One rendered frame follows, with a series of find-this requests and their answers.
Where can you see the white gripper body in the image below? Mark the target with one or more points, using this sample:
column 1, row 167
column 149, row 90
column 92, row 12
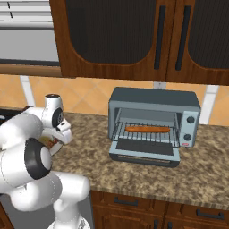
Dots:
column 65, row 136

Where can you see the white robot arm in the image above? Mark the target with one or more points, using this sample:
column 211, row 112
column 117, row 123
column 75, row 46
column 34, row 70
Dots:
column 23, row 167

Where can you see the kebab skewer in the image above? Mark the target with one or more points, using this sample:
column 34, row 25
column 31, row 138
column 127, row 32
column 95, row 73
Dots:
column 49, row 142

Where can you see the toaster oven door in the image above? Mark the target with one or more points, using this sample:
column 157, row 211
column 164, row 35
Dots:
column 144, row 152

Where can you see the baguette bread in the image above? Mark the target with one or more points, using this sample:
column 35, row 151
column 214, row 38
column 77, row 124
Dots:
column 148, row 129

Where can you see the grey toaster oven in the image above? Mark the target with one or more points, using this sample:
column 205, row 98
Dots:
column 155, row 98

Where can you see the wooden lower cupboard door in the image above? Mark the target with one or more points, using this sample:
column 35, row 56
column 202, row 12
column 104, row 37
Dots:
column 125, row 219
column 190, row 225

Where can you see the wooden cupboard door dark panel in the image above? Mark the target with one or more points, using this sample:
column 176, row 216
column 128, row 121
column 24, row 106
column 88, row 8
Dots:
column 205, row 32
column 113, row 32

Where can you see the black toaster oven knob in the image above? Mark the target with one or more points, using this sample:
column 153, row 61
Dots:
column 187, row 137
column 190, row 120

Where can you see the black hob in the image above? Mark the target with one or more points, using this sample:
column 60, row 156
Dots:
column 9, row 112

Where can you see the wooden drawer front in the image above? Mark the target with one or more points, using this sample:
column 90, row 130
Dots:
column 184, row 213
column 149, row 202

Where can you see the silver range hood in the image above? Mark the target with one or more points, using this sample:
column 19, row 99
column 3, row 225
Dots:
column 27, row 35

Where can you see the white wall socket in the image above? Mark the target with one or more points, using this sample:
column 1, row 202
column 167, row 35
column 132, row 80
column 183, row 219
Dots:
column 159, row 85

